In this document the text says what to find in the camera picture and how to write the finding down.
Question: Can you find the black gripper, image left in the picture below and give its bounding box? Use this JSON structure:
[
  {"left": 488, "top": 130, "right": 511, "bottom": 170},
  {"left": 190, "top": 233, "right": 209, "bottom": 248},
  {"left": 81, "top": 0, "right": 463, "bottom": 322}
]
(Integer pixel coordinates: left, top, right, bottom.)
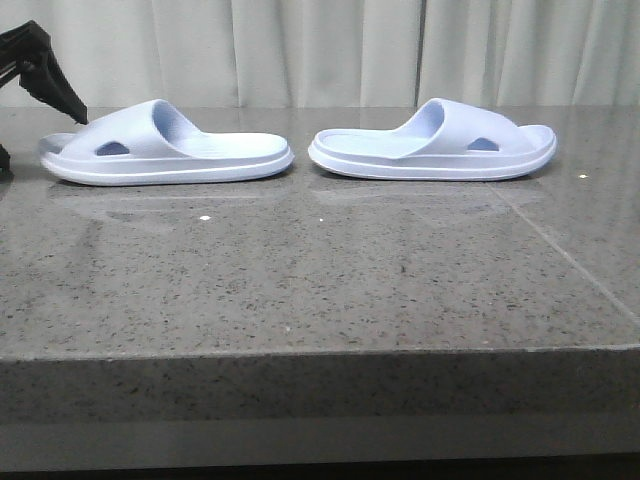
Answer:
[{"left": 0, "top": 20, "right": 88, "bottom": 171}]

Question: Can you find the pale green curtain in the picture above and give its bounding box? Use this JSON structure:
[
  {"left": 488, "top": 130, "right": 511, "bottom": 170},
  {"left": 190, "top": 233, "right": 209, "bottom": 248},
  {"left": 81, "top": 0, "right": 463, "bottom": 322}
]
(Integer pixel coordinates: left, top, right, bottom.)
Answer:
[{"left": 1, "top": 1, "right": 639, "bottom": 107}]

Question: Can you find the light blue slipper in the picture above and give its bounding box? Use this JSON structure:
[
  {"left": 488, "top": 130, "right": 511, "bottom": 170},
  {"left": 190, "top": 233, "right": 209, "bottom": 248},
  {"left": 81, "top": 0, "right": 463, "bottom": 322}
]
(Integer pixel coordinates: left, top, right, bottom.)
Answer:
[
  {"left": 38, "top": 99, "right": 294, "bottom": 186},
  {"left": 308, "top": 98, "right": 557, "bottom": 181}
]

